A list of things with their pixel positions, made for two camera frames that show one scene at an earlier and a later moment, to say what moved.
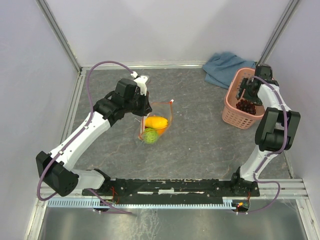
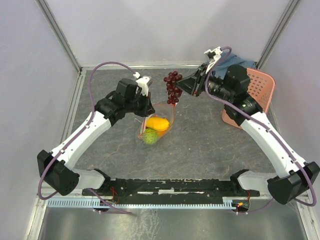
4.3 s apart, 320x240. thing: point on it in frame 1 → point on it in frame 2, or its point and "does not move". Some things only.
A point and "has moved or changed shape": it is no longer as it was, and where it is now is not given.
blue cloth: (220, 68) does not move
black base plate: (129, 191) does not move
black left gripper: (146, 108) does not move
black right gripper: (245, 83) → (193, 84)
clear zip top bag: (154, 124) does not move
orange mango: (161, 131) has moved or changed shape
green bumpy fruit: (150, 135) does not move
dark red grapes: (246, 106) has moved or changed shape
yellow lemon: (156, 122) does not move
